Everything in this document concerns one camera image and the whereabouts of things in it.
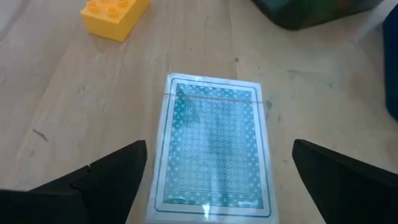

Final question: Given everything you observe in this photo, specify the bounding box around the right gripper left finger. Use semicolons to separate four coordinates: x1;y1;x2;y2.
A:
30;139;148;224

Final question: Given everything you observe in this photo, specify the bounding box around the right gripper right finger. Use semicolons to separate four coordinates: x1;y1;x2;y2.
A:
291;139;398;224

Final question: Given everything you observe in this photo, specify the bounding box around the blue-backed card deck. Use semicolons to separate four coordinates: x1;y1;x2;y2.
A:
144;72;279;224

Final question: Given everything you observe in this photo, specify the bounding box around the yellow brick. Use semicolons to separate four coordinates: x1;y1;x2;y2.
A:
80;0;152;43

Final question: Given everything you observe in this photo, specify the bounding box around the blue plastic bin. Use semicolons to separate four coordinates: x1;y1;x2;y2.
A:
382;9;398;122

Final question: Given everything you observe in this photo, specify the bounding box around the smoky grey translucent bin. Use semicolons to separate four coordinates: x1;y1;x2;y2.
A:
250;0;385;31

